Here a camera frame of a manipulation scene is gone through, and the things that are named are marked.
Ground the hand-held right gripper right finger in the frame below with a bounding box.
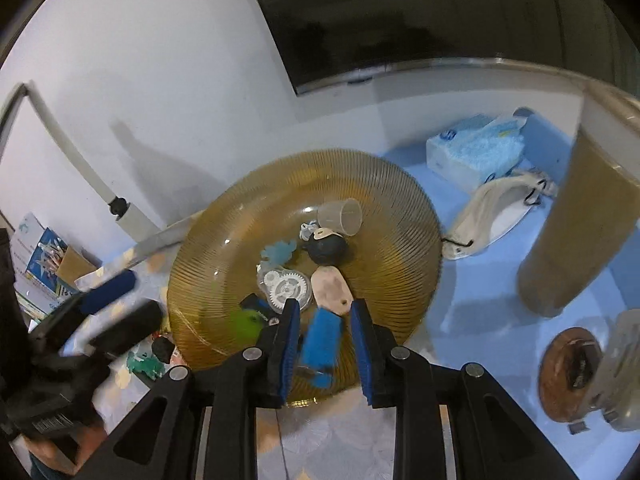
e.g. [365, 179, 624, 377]
[349, 297, 581, 480]

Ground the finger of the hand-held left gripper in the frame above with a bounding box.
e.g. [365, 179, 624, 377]
[30, 269, 139, 342]
[59, 300, 164, 362]

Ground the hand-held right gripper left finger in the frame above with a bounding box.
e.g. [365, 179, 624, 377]
[75, 297, 303, 480]

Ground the blue lighter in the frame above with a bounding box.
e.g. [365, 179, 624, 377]
[299, 307, 344, 391]

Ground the teal translucent toy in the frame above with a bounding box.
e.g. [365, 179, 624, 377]
[126, 349, 166, 380]

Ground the black spiky ball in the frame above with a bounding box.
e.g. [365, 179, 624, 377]
[151, 336, 176, 364]

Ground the light green translucent toy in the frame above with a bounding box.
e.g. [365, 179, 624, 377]
[231, 308, 269, 344]

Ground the white gear toy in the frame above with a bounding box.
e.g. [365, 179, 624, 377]
[257, 267, 314, 314]

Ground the blue black usb stick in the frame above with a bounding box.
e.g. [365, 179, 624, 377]
[240, 294, 281, 321]

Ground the light blue translucent figurine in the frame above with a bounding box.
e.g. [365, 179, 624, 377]
[260, 240, 299, 266]

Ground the black white penguin toy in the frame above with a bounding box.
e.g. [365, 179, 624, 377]
[299, 223, 349, 267]

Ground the amber ribbed glass bowl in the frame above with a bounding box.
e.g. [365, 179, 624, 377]
[166, 147, 444, 404]

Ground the clear plastic cup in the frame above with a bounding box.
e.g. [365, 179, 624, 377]
[316, 198, 364, 238]

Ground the person's left hand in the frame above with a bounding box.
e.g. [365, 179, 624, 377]
[25, 417, 109, 476]

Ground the cardboard pencil box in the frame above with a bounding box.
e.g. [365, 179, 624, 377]
[55, 247, 101, 291]

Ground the bundle of pencils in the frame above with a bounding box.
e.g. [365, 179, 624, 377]
[40, 242, 69, 267]

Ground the leaf print tablecloth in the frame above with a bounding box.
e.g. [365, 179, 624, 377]
[75, 212, 567, 480]

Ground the brown round coaster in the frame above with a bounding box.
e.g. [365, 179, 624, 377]
[537, 327, 609, 424]

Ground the blue white tissue pack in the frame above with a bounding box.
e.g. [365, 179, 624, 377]
[426, 114, 531, 194]

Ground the cardboard tube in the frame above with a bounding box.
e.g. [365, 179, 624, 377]
[517, 80, 640, 319]

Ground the silver metal device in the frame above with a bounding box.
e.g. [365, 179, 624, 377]
[590, 310, 640, 434]

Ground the black television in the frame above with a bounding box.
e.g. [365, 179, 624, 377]
[240, 0, 640, 97]

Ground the white wall pipe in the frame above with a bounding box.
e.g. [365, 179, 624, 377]
[22, 82, 162, 239]

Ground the white drawstring pouch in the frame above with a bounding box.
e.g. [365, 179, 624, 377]
[444, 170, 559, 261]

